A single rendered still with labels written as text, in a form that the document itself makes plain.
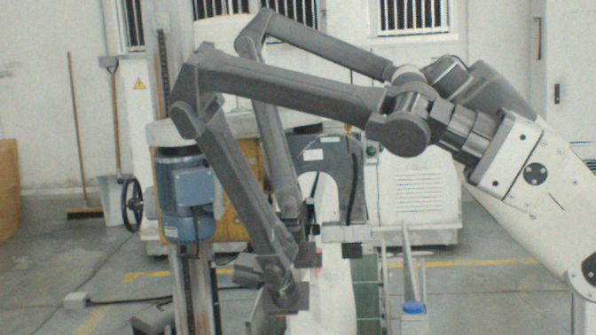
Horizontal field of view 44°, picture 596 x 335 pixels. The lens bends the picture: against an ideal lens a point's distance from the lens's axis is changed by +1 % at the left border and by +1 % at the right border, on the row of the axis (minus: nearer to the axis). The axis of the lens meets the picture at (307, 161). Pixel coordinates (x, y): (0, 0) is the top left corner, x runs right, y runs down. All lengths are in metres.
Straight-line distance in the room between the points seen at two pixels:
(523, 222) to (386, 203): 3.68
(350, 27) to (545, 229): 3.07
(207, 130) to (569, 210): 0.64
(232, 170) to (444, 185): 3.71
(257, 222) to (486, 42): 4.91
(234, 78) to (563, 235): 0.64
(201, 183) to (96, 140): 4.72
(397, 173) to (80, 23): 3.06
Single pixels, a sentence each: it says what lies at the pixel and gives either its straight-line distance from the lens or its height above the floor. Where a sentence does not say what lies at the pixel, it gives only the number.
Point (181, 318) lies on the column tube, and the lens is 2.40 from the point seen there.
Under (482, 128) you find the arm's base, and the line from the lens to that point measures 1.12.
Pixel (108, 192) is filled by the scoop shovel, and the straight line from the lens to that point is 6.38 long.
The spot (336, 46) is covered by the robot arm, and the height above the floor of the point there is 1.60.
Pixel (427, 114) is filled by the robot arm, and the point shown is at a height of 1.53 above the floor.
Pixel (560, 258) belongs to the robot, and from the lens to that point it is 1.42.
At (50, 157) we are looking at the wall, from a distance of 6.80.
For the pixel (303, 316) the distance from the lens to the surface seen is 1.82.
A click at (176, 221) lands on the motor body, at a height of 1.16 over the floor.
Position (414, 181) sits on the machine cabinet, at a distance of 4.93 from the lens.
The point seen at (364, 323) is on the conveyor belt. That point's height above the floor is 0.38.
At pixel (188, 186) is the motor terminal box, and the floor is 1.27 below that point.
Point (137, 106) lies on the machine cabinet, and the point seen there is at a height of 1.11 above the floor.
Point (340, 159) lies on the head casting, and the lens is 2.10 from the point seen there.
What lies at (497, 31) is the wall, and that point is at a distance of 6.18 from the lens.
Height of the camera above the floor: 1.70
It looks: 12 degrees down
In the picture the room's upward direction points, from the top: 4 degrees counter-clockwise
